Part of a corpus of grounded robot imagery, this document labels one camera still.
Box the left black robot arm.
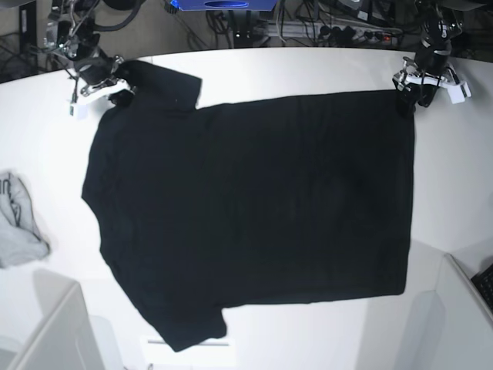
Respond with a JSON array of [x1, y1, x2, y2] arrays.
[[410, 1, 476, 79]]

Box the white power strip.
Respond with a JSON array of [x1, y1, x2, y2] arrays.
[[258, 21, 404, 46]]

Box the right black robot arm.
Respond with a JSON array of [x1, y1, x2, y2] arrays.
[[44, 1, 143, 96]]

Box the black T-shirt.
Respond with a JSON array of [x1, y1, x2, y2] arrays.
[[82, 61, 415, 352]]

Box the grey crumpled garment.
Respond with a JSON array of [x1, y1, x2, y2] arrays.
[[1, 172, 50, 269]]

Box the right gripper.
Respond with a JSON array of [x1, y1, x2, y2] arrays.
[[73, 46, 119, 91]]

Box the blue box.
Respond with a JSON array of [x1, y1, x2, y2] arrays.
[[170, 0, 277, 12]]

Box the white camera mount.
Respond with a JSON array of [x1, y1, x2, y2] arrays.
[[392, 63, 471, 104], [68, 79, 134, 120]]

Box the black keyboard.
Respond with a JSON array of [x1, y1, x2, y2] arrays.
[[471, 265, 493, 310]]

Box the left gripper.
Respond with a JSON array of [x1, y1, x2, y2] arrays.
[[400, 46, 451, 83]]

